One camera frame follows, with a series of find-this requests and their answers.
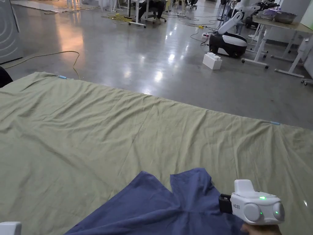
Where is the bed with pale green sheet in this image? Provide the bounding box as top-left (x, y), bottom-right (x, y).
top-left (0, 71), bottom-right (313, 235)

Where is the white desk with metal bowl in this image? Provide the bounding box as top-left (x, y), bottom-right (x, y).
top-left (241, 7), bottom-right (313, 79)

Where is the dark blue shirt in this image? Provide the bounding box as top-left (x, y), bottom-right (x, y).
top-left (65, 167), bottom-right (247, 235)

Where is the person's right hand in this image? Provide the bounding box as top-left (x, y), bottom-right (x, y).
top-left (240, 222), bottom-right (281, 235)

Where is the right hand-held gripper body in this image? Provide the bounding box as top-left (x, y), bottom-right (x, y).
top-left (218, 179), bottom-right (285, 225)

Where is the white and black robot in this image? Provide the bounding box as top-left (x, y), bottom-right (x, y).
top-left (208, 0), bottom-right (280, 59)

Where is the yellow cable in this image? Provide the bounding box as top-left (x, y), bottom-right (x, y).
top-left (1, 50), bottom-right (81, 80)

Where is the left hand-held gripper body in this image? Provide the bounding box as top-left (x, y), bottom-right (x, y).
top-left (0, 221), bottom-right (22, 235)

